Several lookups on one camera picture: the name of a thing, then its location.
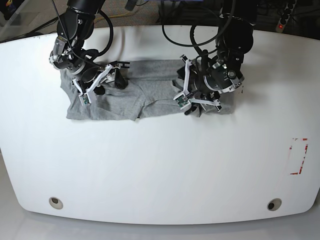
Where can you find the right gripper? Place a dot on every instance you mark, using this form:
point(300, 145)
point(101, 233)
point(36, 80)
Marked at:
point(87, 76)

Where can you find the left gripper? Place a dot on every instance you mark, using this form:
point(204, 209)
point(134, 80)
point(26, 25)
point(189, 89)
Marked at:
point(196, 86)

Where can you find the grey T-shirt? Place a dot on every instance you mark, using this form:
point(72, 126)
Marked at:
point(152, 86)

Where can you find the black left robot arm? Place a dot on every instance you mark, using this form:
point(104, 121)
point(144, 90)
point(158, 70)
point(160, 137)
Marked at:
point(212, 78)

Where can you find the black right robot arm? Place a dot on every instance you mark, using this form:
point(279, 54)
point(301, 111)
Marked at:
point(75, 26)

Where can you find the red tape rectangle marking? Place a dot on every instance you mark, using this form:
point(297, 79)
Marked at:
point(297, 155)

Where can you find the power strip with red light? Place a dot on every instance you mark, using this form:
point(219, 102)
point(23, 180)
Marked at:
point(284, 17)

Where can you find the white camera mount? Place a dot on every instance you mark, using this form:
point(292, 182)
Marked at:
point(86, 94)
point(194, 99)

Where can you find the left table cable grommet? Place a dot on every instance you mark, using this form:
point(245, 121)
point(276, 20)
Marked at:
point(56, 203)

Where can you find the table cable grommet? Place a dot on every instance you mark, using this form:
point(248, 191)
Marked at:
point(56, 203)
point(274, 204)

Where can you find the right table cable grommet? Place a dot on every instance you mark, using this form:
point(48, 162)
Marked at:
point(274, 204)

